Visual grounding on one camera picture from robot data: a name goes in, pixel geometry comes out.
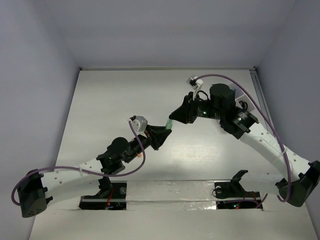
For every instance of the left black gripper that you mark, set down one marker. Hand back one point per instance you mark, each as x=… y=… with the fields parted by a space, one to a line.
x=155 y=135

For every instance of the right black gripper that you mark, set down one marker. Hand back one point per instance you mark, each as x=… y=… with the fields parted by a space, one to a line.
x=185 y=113

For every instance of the green highlighter pen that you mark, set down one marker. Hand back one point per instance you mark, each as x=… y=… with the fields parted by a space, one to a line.
x=169 y=124

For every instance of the black scissors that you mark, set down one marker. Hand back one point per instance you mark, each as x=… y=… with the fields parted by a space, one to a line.
x=243 y=104

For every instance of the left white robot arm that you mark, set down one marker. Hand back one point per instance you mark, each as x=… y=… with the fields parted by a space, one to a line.
x=45 y=187

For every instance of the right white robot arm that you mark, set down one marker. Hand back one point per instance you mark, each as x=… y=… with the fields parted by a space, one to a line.
x=297 y=177

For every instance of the white four-compartment organizer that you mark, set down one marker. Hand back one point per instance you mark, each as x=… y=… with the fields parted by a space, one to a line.
x=241 y=96

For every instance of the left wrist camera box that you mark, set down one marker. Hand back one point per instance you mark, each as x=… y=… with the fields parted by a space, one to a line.
x=139 y=123

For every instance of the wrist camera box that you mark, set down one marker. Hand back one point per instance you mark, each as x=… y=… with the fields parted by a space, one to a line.
x=139 y=123
x=196 y=84

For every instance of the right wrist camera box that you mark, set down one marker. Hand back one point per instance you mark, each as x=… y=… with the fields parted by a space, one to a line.
x=196 y=84

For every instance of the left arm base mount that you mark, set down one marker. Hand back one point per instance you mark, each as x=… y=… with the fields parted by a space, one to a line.
x=113 y=199

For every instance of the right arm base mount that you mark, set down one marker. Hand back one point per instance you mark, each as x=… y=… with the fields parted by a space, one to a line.
x=230 y=195

